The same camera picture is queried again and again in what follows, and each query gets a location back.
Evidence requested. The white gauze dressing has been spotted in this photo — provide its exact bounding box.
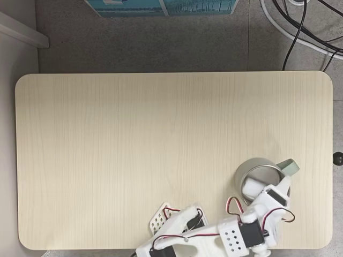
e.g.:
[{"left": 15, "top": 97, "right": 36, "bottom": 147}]
[{"left": 242, "top": 177, "right": 266, "bottom": 200}]

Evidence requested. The pale green steel mug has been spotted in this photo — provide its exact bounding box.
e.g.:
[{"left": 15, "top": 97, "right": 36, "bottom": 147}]
[{"left": 234, "top": 157, "right": 300, "bottom": 206}]

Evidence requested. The teal printed box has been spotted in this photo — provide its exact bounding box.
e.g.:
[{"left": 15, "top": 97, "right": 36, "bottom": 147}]
[{"left": 84, "top": 0, "right": 238, "bottom": 18}]

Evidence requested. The white board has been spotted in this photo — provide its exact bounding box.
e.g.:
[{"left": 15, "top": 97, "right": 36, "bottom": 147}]
[{"left": 0, "top": 11, "right": 50, "bottom": 49}]

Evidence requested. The black floor cable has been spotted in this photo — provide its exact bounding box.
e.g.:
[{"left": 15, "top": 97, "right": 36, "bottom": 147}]
[
  {"left": 282, "top": 0, "right": 308, "bottom": 71},
  {"left": 322, "top": 49, "right": 343, "bottom": 72},
  {"left": 272, "top": 0, "right": 343, "bottom": 52}
]

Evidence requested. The white floor cable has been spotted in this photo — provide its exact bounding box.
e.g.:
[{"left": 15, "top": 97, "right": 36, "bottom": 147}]
[{"left": 259, "top": 0, "right": 343, "bottom": 59}]

